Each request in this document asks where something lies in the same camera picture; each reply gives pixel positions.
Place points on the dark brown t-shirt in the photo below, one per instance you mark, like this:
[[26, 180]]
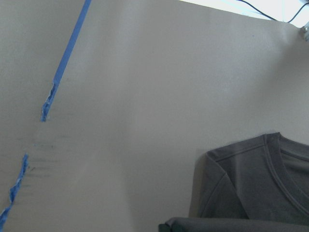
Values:
[[257, 185]]

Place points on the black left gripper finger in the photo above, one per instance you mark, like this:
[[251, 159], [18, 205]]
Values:
[[163, 228]]

